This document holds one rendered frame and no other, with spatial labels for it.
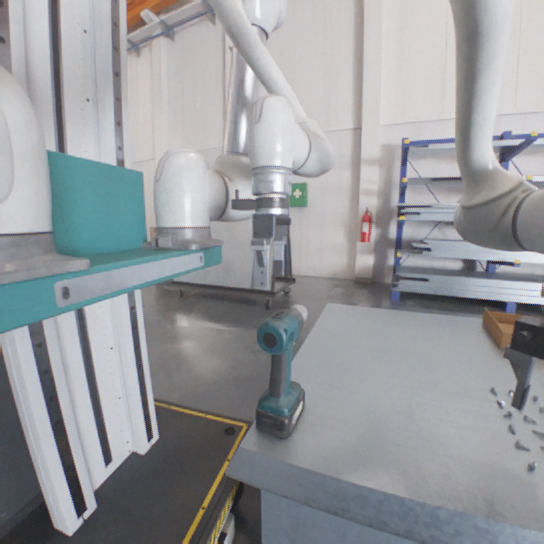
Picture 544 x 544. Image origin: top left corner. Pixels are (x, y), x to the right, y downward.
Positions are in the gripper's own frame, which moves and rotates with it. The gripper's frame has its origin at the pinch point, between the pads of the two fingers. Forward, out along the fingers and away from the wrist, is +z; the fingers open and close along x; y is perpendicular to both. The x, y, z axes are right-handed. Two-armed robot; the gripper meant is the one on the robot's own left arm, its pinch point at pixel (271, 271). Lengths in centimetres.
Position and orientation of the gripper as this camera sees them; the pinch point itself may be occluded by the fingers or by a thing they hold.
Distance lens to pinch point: 61.0
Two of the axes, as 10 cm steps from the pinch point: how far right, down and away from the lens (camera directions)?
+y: 9.6, 0.5, -2.7
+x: 2.7, -1.8, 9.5
